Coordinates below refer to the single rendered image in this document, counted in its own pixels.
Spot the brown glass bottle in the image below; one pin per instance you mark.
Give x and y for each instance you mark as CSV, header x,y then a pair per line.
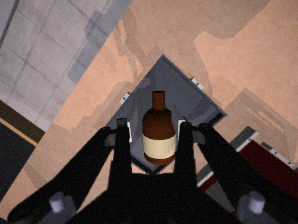
x,y
159,137

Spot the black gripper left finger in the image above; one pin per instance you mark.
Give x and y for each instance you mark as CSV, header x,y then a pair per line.
x,y
60,199

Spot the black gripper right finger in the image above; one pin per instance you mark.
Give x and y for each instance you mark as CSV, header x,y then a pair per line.
x,y
255,199

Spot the dark red crate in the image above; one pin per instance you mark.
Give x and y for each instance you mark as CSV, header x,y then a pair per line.
x,y
267,165

